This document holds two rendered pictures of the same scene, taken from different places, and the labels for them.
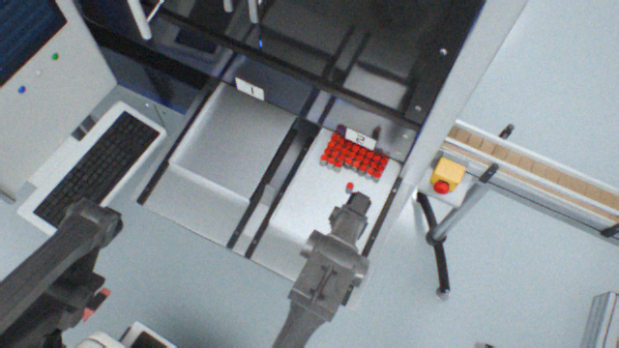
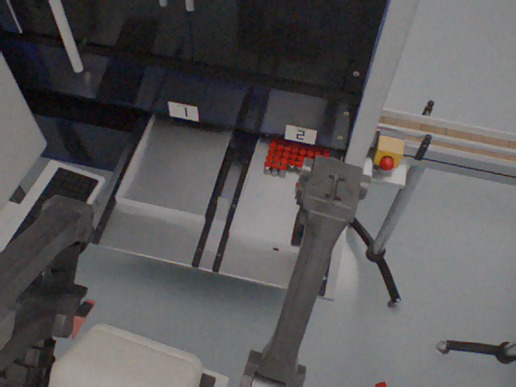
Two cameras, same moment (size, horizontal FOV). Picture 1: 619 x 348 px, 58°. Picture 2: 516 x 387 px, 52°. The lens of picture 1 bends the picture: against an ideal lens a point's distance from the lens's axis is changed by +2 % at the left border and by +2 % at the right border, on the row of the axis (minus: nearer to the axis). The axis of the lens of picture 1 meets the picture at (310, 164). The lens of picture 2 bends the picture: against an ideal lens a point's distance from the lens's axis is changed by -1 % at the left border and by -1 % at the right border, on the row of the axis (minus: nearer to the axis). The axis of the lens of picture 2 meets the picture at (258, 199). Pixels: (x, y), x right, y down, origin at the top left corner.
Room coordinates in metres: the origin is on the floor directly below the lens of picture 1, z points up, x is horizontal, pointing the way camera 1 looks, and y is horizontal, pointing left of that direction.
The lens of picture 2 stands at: (-0.23, 0.16, 2.19)
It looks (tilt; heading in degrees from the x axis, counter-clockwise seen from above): 59 degrees down; 349
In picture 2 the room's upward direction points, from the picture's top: 3 degrees clockwise
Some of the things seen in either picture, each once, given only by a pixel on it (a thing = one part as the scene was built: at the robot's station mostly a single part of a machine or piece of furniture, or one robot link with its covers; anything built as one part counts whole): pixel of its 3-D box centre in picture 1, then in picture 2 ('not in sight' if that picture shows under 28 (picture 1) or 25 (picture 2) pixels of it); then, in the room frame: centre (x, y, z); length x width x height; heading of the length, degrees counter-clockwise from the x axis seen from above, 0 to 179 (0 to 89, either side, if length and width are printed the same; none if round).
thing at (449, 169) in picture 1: (448, 172); (388, 149); (0.59, -0.37, 1.00); 0.08 x 0.07 x 0.07; 158
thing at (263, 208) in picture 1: (259, 211); (216, 224); (0.47, 0.13, 0.91); 0.14 x 0.03 x 0.06; 158
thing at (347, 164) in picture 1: (351, 165); (295, 168); (0.63, -0.12, 0.91); 0.18 x 0.02 x 0.05; 68
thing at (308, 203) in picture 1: (338, 191); (288, 193); (0.55, -0.09, 0.90); 0.34 x 0.26 x 0.04; 158
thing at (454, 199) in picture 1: (446, 178); (384, 164); (0.63, -0.40, 0.87); 0.14 x 0.13 x 0.02; 158
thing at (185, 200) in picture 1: (279, 181); (228, 197); (0.57, 0.09, 0.87); 0.70 x 0.48 x 0.02; 68
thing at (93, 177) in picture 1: (98, 170); (44, 226); (0.58, 0.63, 0.82); 0.40 x 0.14 x 0.02; 152
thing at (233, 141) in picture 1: (238, 133); (178, 161); (0.70, 0.22, 0.90); 0.34 x 0.26 x 0.04; 158
